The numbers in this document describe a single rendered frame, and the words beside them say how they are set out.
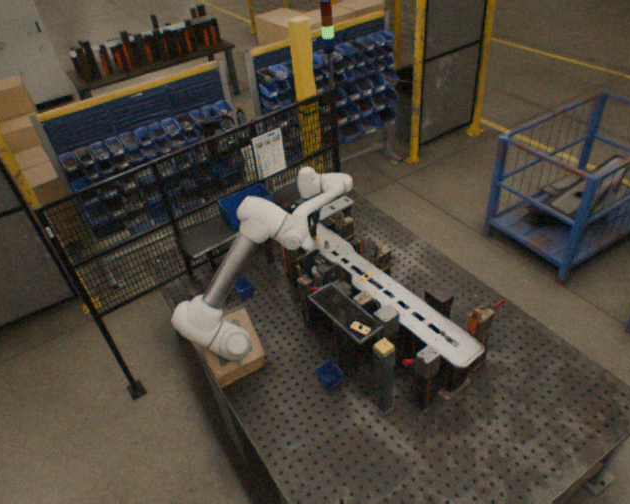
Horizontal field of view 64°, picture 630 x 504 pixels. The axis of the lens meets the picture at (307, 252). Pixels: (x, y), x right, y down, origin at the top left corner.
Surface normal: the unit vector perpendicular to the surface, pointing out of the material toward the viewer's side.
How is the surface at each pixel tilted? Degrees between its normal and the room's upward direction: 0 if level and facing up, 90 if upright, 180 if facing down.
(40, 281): 89
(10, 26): 90
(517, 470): 0
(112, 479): 0
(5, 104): 90
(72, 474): 0
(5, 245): 90
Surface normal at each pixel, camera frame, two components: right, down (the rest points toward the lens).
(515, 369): -0.10, -0.76
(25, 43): 0.53, 0.51
